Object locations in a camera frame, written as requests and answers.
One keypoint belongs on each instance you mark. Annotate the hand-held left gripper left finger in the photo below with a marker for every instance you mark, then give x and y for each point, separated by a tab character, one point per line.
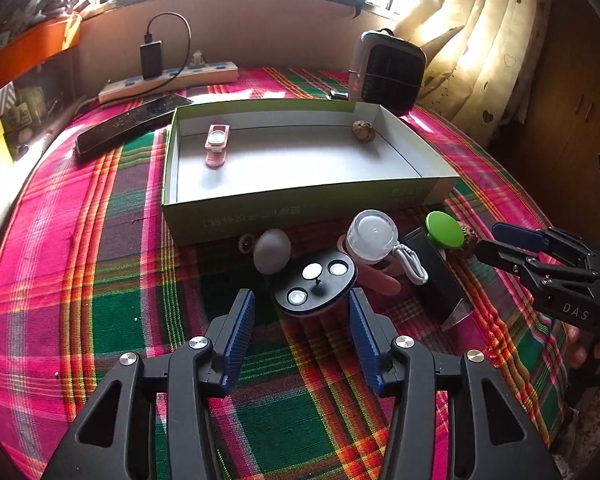
240	340

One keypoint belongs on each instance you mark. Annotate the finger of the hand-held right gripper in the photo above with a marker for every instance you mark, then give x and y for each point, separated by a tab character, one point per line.
502	257
517	236

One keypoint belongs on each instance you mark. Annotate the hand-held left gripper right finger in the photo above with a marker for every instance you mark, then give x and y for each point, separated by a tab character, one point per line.
362	340

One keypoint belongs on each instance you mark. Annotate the bumpy dark walnut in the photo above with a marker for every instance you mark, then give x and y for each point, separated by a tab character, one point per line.
469	242

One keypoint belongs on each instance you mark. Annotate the black disc with holes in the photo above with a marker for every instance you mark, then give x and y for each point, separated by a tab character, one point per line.
325	290

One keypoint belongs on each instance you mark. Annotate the green round lid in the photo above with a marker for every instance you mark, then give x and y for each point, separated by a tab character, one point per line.
442	227

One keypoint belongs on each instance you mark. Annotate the green and white cardboard box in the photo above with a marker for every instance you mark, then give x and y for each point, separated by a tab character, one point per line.
290	160

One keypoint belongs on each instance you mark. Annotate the person's right hand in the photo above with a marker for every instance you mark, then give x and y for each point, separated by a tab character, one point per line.
577	347

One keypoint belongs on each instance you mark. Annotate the black rectangular box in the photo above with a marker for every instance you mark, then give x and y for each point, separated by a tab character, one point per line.
440	287

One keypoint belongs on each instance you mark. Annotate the grey egg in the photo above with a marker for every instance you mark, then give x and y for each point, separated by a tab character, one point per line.
271	251

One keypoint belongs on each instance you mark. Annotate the plaid tablecloth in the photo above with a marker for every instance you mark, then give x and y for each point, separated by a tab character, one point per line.
105	260

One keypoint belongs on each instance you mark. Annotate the wooden cabinet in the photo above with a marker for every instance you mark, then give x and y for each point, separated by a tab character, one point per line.
570	85

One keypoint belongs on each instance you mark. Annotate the round light walnut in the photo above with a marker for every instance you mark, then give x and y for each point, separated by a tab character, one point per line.
363	131

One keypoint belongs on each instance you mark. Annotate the cream heart print curtain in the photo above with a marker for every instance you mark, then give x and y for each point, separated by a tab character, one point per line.
485	35

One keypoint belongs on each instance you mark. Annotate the black smartphone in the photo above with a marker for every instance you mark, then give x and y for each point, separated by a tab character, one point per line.
130	122

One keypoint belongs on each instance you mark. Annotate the white power strip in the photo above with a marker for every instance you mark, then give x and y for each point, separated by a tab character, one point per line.
200	77

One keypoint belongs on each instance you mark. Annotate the white plug adapter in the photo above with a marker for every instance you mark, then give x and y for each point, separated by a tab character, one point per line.
197	59

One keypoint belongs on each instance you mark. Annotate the black charger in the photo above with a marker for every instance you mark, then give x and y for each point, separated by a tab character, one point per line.
152	60

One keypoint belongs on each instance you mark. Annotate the clear glass case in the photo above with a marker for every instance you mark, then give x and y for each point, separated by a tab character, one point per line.
40	100

